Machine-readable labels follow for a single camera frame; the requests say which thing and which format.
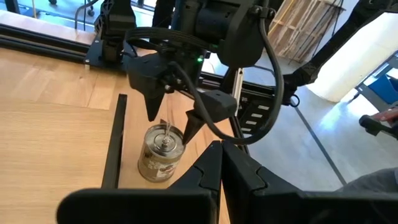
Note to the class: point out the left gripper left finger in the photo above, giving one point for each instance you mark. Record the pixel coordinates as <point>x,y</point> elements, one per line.
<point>140,208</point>

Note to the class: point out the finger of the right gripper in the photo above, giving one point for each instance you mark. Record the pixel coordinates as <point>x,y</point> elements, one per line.
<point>149,74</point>
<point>217,105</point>

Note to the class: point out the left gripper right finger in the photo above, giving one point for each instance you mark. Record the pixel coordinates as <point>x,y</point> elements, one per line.
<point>280,208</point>

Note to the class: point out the silver candle tin floral label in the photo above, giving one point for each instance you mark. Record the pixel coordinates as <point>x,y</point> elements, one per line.
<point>158,161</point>

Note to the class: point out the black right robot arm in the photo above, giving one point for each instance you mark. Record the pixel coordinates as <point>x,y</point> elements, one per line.
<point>236,31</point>

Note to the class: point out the black box white labels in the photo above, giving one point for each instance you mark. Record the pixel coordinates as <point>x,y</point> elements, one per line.
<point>255,118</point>

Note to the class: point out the wooden pallet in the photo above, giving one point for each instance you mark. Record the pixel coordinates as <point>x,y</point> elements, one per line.
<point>298,28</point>

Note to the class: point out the person's hand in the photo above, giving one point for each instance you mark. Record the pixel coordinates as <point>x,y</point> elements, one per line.
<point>387,115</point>

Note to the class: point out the blue storage bin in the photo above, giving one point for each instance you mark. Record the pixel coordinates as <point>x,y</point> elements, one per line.
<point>384,90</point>

